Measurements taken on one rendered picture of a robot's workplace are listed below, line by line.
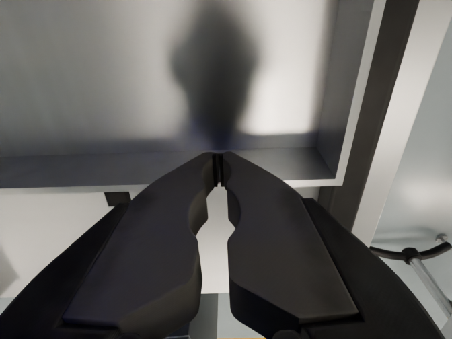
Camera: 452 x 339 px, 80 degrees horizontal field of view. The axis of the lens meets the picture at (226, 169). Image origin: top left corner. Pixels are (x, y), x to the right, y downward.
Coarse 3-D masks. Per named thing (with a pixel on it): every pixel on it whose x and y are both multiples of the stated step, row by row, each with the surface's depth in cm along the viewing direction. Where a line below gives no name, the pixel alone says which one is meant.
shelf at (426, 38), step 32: (448, 0) 12; (416, 32) 13; (416, 64) 14; (416, 96) 14; (384, 128) 15; (384, 160) 17; (96, 192) 18; (224, 192) 18; (384, 192) 18; (0, 224) 19; (32, 224) 19; (64, 224) 19; (224, 224) 19; (0, 256) 21; (32, 256) 21; (224, 256) 21; (0, 288) 23; (224, 288) 23
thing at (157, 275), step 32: (192, 160) 11; (160, 192) 9; (192, 192) 9; (128, 224) 8; (160, 224) 8; (192, 224) 9; (128, 256) 7; (160, 256) 7; (192, 256) 7; (96, 288) 6; (128, 288) 6; (160, 288) 6; (192, 288) 7; (64, 320) 6; (96, 320) 6; (128, 320) 6; (160, 320) 6
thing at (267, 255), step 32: (224, 160) 11; (256, 192) 9; (288, 192) 9; (256, 224) 8; (288, 224) 8; (256, 256) 7; (288, 256) 7; (320, 256) 7; (256, 288) 6; (288, 288) 6; (320, 288) 6; (256, 320) 7; (288, 320) 6; (320, 320) 6
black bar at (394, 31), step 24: (408, 0) 10; (384, 24) 11; (408, 24) 11; (384, 48) 11; (384, 72) 12; (384, 96) 12; (360, 120) 13; (384, 120) 13; (360, 144) 14; (360, 168) 14; (336, 192) 15; (360, 192) 15; (336, 216) 16
